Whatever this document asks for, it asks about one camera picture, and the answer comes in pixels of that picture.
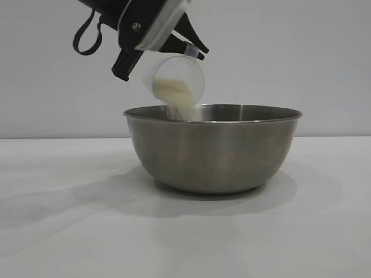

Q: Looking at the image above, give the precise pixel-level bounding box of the white tablecloth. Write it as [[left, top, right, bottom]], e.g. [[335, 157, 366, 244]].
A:
[[0, 136, 371, 278]]

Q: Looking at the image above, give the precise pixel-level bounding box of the white rice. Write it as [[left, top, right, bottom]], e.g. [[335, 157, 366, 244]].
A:
[[153, 77, 198, 121]]

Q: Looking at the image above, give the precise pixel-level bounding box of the stainless steel bowl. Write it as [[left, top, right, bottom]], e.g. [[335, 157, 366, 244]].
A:
[[122, 103, 304, 194]]

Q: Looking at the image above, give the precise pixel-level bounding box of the clear plastic measuring cup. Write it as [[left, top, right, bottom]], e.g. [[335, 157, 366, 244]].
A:
[[144, 42, 206, 115]]

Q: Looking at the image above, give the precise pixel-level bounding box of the black left gripper cable loop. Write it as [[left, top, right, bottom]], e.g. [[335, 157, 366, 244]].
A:
[[72, 8, 104, 56]]

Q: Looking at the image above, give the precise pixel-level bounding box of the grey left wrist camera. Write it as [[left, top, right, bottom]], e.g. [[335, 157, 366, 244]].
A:
[[135, 0, 191, 53]]

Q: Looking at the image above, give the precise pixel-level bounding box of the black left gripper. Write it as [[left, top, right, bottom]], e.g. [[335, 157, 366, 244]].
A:
[[78, 0, 210, 82]]

